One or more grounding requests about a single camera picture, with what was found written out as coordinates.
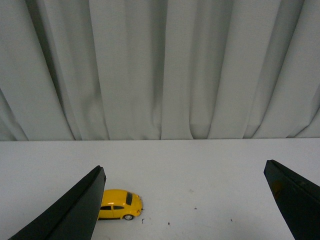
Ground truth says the grey pleated curtain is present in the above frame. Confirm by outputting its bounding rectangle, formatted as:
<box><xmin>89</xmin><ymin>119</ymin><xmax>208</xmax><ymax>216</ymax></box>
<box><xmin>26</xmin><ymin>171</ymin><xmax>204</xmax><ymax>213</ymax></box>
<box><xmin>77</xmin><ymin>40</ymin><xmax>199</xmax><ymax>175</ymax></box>
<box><xmin>0</xmin><ymin>0</ymin><xmax>320</xmax><ymax>141</ymax></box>

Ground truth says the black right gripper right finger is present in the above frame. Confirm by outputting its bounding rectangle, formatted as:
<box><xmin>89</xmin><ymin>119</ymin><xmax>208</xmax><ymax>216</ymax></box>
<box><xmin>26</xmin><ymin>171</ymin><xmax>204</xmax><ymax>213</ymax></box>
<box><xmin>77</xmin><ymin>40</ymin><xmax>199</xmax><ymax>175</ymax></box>
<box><xmin>264</xmin><ymin>159</ymin><xmax>320</xmax><ymax>240</ymax></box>

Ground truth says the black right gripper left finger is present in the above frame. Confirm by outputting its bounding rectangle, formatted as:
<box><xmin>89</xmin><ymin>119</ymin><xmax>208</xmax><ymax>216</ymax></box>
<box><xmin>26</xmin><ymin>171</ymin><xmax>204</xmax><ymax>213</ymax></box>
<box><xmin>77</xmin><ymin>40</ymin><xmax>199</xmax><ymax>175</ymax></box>
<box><xmin>10</xmin><ymin>165</ymin><xmax>106</xmax><ymax>240</ymax></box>

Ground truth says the yellow beetle toy car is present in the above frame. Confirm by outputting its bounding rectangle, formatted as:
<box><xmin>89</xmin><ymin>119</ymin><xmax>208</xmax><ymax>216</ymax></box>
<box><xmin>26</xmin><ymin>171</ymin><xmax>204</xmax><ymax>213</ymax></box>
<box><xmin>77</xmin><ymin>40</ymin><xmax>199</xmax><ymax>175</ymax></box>
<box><xmin>97</xmin><ymin>189</ymin><xmax>144</xmax><ymax>221</ymax></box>

